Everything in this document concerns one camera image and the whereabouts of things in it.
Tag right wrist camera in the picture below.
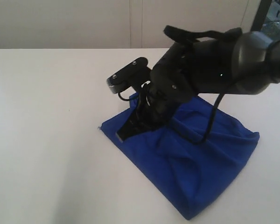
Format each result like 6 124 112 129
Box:
106 57 151 94

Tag black right camera cable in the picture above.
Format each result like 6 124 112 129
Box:
118 25 243 144

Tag blue towel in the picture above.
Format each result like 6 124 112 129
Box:
97 92 260 202

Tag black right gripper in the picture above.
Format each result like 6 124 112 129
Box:
116 43 194 142

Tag black window frame post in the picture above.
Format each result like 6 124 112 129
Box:
250 0 272 31

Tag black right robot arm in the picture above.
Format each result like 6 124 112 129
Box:
107 26 280 141

